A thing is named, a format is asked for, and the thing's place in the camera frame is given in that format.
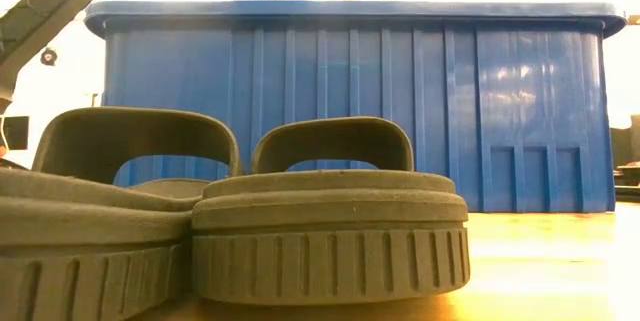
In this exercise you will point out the black slide sandal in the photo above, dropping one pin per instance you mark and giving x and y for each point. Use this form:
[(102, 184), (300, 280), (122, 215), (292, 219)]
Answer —
[(325, 266), (75, 221)]

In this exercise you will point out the round black wall fixture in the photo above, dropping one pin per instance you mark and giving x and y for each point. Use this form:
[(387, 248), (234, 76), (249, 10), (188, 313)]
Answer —
[(48, 56)]

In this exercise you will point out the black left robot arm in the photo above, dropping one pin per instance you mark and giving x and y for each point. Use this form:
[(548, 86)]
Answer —
[(45, 11)]

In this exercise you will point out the blue plastic bin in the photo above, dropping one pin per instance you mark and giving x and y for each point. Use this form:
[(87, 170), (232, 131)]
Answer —
[(380, 101)]

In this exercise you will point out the black computer monitor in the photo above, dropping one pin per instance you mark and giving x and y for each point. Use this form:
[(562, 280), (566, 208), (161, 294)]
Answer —
[(16, 132)]

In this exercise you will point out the dark background furniture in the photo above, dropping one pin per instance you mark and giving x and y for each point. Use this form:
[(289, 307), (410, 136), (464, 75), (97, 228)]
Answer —
[(627, 161)]

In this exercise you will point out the thin dark pole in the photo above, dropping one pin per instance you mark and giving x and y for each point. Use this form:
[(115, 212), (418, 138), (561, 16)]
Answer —
[(93, 100)]

